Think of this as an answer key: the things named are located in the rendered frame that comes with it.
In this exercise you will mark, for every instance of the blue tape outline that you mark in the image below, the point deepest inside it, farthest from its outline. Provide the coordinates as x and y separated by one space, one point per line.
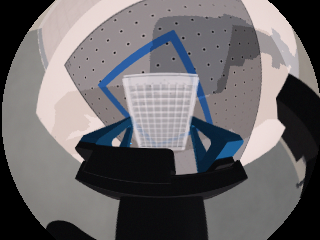
170 36

